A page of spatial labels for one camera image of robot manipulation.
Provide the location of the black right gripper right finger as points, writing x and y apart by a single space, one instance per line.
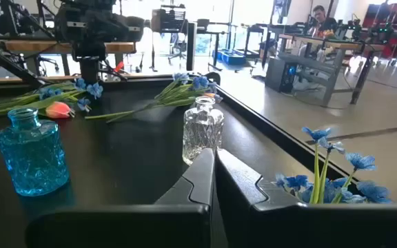
253 220

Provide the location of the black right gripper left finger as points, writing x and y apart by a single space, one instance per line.
184 224

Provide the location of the blue artificial flower sprig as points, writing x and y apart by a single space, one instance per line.
95 90
360 161
200 82

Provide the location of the black background robot arm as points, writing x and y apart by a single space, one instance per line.
12 20

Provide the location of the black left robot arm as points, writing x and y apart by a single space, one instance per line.
90 70

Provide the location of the clear textured glass vase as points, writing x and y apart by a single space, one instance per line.
202 131

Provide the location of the blue textured glass vase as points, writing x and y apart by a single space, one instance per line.
33 155

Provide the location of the black equipment box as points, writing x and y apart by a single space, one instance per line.
169 20

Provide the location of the wooden top workbench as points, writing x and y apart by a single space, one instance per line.
29 46
340 44

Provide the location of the office chair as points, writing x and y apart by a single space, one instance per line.
177 46

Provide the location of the black desk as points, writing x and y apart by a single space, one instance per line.
215 34

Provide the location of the blue plastic floor crate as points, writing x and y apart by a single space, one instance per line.
231 56

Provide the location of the black computer tower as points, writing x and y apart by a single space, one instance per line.
280 74

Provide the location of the person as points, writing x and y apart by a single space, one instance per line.
320 20

